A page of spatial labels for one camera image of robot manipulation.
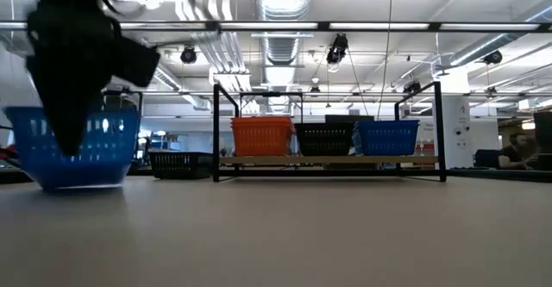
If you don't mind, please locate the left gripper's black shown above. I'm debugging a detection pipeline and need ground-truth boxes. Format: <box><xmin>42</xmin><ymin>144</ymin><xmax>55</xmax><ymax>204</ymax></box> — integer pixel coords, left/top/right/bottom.
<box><xmin>24</xmin><ymin>0</ymin><xmax>161</xmax><ymax>157</ymax></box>

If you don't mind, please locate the blue slotted plastic basket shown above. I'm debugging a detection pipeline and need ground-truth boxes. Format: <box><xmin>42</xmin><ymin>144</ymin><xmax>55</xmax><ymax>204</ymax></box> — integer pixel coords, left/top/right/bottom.
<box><xmin>352</xmin><ymin>119</ymin><xmax>421</xmax><ymax>157</ymax></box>
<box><xmin>3</xmin><ymin>105</ymin><xmax>142</xmax><ymax>191</ymax></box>

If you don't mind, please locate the orange slotted plastic basket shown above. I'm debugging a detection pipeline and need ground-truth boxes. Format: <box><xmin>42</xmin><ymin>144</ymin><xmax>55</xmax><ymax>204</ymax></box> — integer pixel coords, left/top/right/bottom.
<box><xmin>231</xmin><ymin>123</ymin><xmax>294</xmax><ymax>157</ymax></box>
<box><xmin>229</xmin><ymin>115</ymin><xmax>296</xmax><ymax>128</ymax></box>

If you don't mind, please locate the black box behind shelf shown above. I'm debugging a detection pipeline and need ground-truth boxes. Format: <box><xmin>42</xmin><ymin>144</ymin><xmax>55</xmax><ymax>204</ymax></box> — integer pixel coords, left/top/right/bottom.
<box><xmin>324</xmin><ymin>114</ymin><xmax>375</xmax><ymax>124</ymax></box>

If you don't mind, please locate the white pillar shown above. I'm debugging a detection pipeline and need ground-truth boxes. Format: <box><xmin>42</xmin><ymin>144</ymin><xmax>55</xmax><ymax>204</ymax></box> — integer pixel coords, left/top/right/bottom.
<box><xmin>440</xmin><ymin>95</ymin><xmax>472</xmax><ymax>170</ymax></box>

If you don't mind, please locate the black table edge strip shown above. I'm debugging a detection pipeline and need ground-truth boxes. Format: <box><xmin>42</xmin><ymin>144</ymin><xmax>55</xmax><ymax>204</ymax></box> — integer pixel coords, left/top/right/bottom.
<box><xmin>0</xmin><ymin>167</ymin><xmax>552</xmax><ymax>184</ymax></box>

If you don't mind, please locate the seated person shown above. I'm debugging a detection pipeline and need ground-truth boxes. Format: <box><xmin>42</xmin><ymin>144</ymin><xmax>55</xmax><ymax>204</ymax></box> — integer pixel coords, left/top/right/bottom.
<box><xmin>474</xmin><ymin>132</ymin><xmax>538</xmax><ymax>171</ymax></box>

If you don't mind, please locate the dark background screen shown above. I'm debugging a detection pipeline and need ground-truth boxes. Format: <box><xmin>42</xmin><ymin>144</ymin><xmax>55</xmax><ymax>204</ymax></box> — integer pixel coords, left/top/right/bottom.
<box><xmin>532</xmin><ymin>112</ymin><xmax>552</xmax><ymax>155</ymax></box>

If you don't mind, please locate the black background workstation frame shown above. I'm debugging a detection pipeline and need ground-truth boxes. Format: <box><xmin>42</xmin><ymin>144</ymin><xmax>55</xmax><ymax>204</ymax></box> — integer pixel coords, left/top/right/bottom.
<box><xmin>101</xmin><ymin>89</ymin><xmax>145</xmax><ymax>167</ymax></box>

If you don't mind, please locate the black ceiling camera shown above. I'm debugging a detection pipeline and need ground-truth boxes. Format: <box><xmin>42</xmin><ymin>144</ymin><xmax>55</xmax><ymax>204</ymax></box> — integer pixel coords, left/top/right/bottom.
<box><xmin>482</xmin><ymin>49</ymin><xmax>504</xmax><ymax>66</ymax></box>
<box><xmin>325</xmin><ymin>33</ymin><xmax>349</xmax><ymax>66</ymax></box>
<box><xmin>179</xmin><ymin>45</ymin><xmax>198</xmax><ymax>66</ymax></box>

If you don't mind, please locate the black overhead frame beam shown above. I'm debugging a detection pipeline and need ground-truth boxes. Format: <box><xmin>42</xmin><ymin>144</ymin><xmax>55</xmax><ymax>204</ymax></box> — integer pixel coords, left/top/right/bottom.
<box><xmin>0</xmin><ymin>20</ymin><xmax>552</xmax><ymax>33</ymax></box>

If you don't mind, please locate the black frame wooden shelf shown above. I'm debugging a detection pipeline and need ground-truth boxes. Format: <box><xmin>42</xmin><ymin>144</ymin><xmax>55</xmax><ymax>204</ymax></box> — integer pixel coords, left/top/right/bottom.
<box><xmin>211</xmin><ymin>80</ymin><xmax>448</xmax><ymax>184</ymax></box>

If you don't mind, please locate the thin hanging grey cable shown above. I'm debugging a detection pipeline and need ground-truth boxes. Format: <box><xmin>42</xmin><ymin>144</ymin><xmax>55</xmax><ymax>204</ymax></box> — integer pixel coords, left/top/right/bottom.
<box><xmin>376</xmin><ymin>0</ymin><xmax>395</xmax><ymax>121</ymax></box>

